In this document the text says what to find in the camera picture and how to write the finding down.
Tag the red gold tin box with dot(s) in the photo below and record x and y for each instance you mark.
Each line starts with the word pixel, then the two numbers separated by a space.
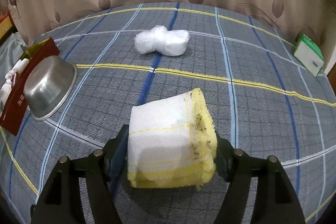
pixel 16 104

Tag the red yellow cardboard box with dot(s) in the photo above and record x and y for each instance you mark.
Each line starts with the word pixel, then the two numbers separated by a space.
pixel 7 26

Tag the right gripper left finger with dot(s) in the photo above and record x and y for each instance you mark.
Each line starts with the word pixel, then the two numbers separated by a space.
pixel 60 199

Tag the white fluffy cloth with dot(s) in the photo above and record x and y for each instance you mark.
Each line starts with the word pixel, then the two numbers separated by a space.
pixel 10 80

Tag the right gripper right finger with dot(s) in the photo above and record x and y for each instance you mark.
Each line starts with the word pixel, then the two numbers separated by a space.
pixel 276 200

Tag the stainless steel bowl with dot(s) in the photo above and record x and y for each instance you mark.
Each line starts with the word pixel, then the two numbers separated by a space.
pixel 48 86

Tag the green white small box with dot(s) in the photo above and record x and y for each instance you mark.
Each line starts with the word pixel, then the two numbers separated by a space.
pixel 309 55

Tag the grey plaid table cover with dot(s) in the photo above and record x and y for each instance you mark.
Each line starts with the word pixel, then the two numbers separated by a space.
pixel 260 97

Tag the white yellow towel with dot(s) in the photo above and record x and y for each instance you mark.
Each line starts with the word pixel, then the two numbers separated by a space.
pixel 171 143

